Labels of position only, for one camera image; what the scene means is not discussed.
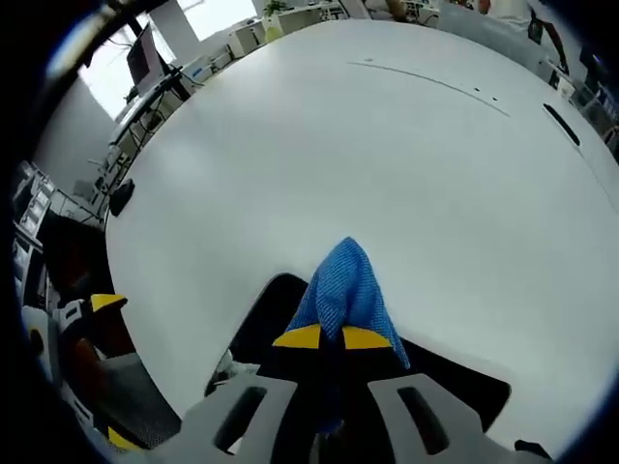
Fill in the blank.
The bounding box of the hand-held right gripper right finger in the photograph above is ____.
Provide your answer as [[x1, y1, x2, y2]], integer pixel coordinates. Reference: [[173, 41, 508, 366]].
[[338, 326, 515, 464]]

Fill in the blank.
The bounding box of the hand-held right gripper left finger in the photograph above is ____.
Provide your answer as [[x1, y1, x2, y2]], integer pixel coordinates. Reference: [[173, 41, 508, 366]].
[[183, 323, 324, 464]]

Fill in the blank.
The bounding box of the blue cleaning cloth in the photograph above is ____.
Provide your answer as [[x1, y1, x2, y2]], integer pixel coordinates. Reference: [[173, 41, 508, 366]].
[[283, 236, 412, 436]]

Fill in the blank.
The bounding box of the grey mesh office chair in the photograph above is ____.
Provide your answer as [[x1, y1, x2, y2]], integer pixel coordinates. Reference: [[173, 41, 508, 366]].
[[89, 351, 184, 451]]

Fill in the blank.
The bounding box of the small black object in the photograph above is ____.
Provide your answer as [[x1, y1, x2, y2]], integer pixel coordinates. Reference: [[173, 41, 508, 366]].
[[108, 178, 137, 218]]

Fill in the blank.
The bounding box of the dark object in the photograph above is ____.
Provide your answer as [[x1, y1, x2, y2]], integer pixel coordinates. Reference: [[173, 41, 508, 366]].
[[514, 438, 553, 461]]

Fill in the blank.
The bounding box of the computer monitor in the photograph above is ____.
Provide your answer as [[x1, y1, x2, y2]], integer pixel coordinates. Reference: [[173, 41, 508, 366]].
[[125, 20, 166, 94]]

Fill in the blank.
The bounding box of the flat black device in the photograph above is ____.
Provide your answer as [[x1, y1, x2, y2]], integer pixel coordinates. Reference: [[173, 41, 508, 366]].
[[542, 101, 581, 147]]

